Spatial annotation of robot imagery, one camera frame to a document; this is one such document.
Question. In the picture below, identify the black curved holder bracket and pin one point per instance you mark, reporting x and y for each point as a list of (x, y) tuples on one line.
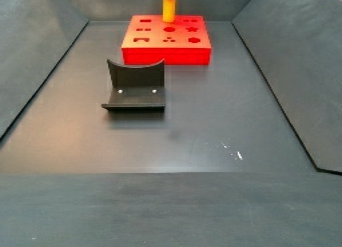
[(137, 86)]

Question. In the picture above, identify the yellow oval peg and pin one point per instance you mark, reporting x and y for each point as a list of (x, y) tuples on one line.
[(168, 10)]

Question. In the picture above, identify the red foam shape-sorter block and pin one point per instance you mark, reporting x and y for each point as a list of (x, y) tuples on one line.
[(180, 42)]

